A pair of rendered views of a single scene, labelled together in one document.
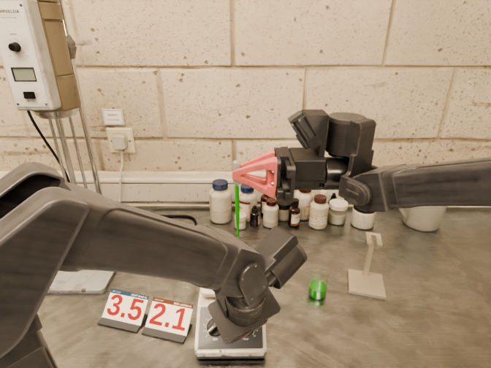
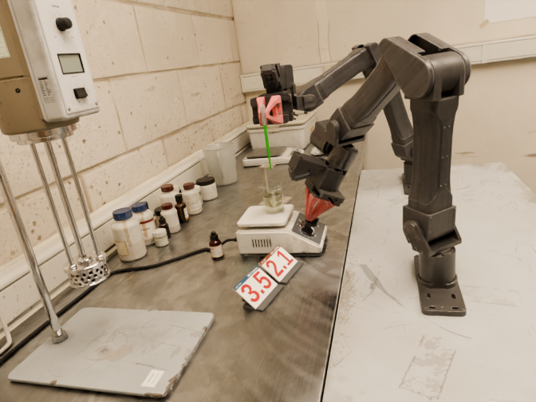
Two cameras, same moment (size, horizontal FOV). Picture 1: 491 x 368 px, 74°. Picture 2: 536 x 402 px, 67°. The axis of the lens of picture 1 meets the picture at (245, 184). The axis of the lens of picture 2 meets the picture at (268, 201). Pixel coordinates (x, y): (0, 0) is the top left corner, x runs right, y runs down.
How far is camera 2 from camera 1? 0.95 m
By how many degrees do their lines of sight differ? 67
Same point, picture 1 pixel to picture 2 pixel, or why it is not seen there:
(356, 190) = (310, 98)
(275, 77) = not seen: hidden behind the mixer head
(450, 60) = (173, 65)
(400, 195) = (325, 90)
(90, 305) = (231, 322)
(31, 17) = not seen: outside the picture
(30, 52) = (74, 33)
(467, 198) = (348, 76)
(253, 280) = not seen: hidden behind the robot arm
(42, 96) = (92, 92)
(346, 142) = (285, 79)
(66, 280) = (174, 348)
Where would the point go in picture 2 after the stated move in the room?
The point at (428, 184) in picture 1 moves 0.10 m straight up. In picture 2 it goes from (333, 78) to (330, 39)
